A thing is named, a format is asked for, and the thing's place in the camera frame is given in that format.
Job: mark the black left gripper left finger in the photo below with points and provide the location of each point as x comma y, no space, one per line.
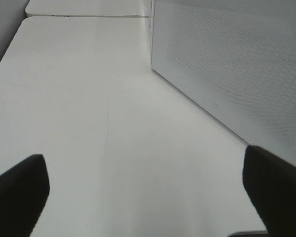
24,190

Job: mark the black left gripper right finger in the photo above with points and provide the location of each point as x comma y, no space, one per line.
270,183

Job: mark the white microwave door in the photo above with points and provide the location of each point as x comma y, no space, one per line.
237,60

